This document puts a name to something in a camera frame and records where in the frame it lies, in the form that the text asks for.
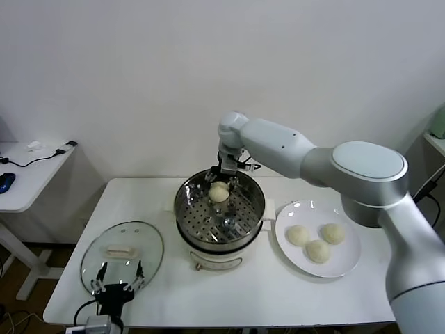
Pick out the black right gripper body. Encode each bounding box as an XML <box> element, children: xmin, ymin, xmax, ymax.
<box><xmin>217</xmin><ymin>141</ymin><xmax>244</xmax><ymax>175</ymax></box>

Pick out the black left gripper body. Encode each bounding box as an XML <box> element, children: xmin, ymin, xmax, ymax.
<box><xmin>94</xmin><ymin>283</ymin><xmax>136</xmax><ymax>316</ymax></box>

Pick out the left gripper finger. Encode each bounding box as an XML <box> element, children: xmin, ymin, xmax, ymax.
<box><xmin>124</xmin><ymin>260</ymin><xmax>145</xmax><ymax>292</ymax></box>
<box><xmin>90</xmin><ymin>262</ymin><xmax>109</xmax><ymax>295</ymax></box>

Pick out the white steamed baozi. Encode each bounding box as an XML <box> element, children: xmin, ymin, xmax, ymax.
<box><xmin>305</xmin><ymin>239</ymin><xmax>331</xmax><ymax>264</ymax></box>
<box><xmin>208</xmin><ymin>181</ymin><xmax>230</xmax><ymax>203</ymax></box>
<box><xmin>286</xmin><ymin>225</ymin><xmax>310</xmax><ymax>247</ymax></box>
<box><xmin>319</xmin><ymin>223</ymin><xmax>346</xmax><ymax>244</ymax></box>

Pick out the round glass pot lid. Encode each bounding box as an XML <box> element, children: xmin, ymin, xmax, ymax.
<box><xmin>80</xmin><ymin>221</ymin><xmax>165</xmax><ymax>302</ymax></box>

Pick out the stainless steel steamer basket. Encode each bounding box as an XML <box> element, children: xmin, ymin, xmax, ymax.
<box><xmin>163</xmin><ymin>168</ymin><xmax>275</xmax><ymax>248</ymax></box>

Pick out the large white plate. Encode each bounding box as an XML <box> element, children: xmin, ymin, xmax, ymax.
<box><xmin>274</xmin><ymin>200</ymin><xmax>362</xmax><ymax>278</ymax></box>

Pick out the white electric cooking pot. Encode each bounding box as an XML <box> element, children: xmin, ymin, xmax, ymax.
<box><xmin>173</xmin><ymin>205</ymin><xmax>273</xmax><ymax>271</ymax></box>

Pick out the white side desk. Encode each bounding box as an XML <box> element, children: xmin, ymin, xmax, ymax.
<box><xmin>0</xmin><ymin>141</ymin><xmax>79</xmax><ymax>302</ymax></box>

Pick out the blue computer mouse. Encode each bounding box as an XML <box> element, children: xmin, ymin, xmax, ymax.
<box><xmin>0</xmin><ymin>173</ymin><xmax>17</xmax><ymax>195</ymax></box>

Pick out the pale green appliance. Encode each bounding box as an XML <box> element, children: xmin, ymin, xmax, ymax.
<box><xmin>426</xmin><ymin>106</ymin><xmax>445</xmax><ymax>139</ymax></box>

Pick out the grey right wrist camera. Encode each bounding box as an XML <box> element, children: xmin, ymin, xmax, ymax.
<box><xmin>221</xmin><ymin>155</ymin><xmax>238</xmax><ymax>174</ymax></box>

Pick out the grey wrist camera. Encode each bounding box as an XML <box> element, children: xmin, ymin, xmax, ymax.
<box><xmin>65</xmin><ymin>315</ymin><xmax>114</xmax><ymax>334</ymax></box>
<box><xmin>221</xmin><ymin>155</ymin><xmax>238</xmax><ymax>174</ymax></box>

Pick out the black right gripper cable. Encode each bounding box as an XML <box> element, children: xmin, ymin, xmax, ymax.
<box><xmin>239</xmin><ymin>156</ymin><xmax>261</xmax><ymax>172</ymax></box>

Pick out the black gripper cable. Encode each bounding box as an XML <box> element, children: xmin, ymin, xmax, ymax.
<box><xmin>74</xmin><ymin>299</ymin><xmax>99</xmax><ymax>326</ymax></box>
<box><xmin>239</xmin><ymin>156</ymin><xmax>261</xmax><ymax>172</ymax></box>

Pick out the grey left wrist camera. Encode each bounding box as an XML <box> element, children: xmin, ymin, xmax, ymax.
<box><xmin>65</xmin><ymin>315</ymin><xmax>114</xmax><ymax>334</ymax></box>

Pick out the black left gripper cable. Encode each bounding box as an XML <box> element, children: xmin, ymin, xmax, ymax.
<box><xmin>74</xmin><ymin>299</ymin><xmax>99</xmax><ymax>326</ymax></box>

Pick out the white floor cable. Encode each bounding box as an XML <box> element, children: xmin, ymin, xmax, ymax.
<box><xmin>5</xmin><ymin>311</ymin><xmax>45</xmax><ymax>331</ymax></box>

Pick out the black desk cable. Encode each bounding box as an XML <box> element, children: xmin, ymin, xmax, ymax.
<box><xmin>0</xmin><ymin>141</ymin><xmax>78</xmax><ymax>168</ymax></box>

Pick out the black power adapter cable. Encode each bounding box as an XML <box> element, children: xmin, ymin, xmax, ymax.
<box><xmin>412</xmin><ymin>170</ymin><xmax>441</xmax><ymax>209</ymax></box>

